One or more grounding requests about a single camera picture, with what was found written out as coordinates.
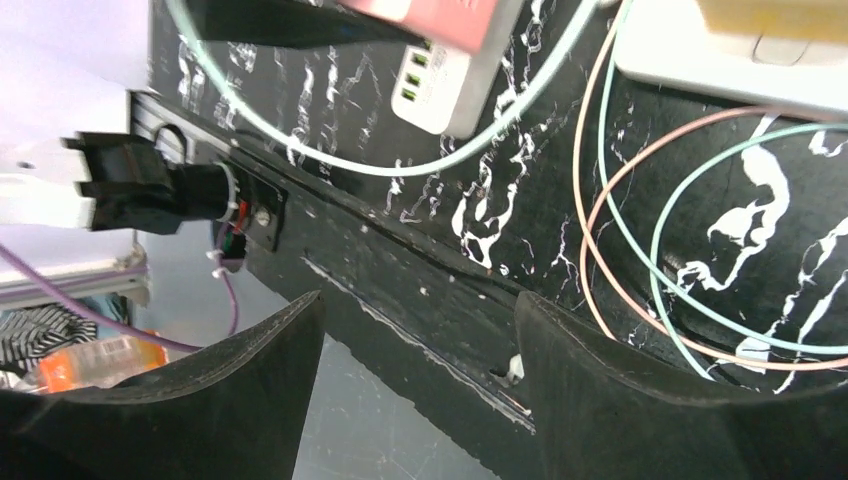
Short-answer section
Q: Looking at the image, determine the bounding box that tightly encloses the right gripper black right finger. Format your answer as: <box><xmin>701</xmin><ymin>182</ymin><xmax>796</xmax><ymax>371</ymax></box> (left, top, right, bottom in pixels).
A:
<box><xmin>515</xmin><ymin>291</ymin><xmax>847</xmax><ymax>479</ymax></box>

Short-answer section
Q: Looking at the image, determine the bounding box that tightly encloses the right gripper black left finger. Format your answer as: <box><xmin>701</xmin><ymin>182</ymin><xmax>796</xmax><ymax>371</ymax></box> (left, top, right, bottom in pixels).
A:
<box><xmin>1</xmin><ymin>291</ymin><xmax>325</xmax><ymax>480</ymax></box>

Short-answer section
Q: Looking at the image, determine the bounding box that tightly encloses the pink thin cable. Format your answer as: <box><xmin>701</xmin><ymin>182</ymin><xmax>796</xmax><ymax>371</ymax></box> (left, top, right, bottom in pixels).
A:
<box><xmin>572</xmin><ymin>0</ymin><xmax>848</xmax><ymax>372</ymax></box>

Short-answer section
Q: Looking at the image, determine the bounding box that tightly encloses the mint green thin cable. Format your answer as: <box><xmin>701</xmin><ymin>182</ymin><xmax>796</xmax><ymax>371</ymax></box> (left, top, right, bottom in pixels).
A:
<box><xmin>164</xmin><ymin>0</ymin><xmax>848</xmax><ymax>382</ymax></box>

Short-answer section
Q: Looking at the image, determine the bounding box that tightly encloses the small white USB power strip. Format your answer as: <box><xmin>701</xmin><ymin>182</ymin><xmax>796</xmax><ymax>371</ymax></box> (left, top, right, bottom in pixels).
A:
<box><xmin>391</xmin><ymin>1</ymin><xmax>524</xmax><ymax>139</ymax></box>

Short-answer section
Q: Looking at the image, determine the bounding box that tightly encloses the pink charger plug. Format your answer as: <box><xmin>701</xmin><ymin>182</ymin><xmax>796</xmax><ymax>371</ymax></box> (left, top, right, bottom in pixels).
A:
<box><xmin>339</xmin><ymin>0</ymin><xmax>498</xmax><ymax>53</ymax></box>

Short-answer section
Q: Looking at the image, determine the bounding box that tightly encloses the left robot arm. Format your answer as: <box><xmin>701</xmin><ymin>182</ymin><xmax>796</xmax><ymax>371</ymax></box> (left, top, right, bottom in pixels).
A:
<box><xmin>1</xmin><ymin>132</ymin><xmax>239</xmax><ymax>235</ymax></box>

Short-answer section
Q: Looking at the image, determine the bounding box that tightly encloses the orange capped plastic bottle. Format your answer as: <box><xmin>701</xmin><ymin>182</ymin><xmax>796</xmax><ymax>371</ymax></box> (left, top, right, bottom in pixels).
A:
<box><xmin>13</xmin><ymin>335</ymin><xmax>168</xmax><ymax>394</ymax></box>

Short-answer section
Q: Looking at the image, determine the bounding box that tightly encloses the large white power strip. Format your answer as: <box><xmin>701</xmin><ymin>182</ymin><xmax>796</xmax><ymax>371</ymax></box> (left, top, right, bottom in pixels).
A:
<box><xmin>613</xmin><ymin>1</ymin><xmax>847</xmax><ymax>117</ymax></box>

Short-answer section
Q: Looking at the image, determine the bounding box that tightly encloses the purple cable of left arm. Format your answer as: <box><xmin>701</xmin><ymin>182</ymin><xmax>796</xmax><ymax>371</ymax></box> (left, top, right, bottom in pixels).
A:
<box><xmin>0</xmin><ymin>225</ymin><xmax>240</xmax><ymax>354</ymax></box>

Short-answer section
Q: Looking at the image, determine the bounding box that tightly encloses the aluminium frame rail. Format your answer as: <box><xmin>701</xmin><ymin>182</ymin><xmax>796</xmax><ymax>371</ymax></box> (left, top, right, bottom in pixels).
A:
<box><xmin>129</xmin><ymin>91</ymin><xmax>222</xmax><ymax>164</ymax></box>

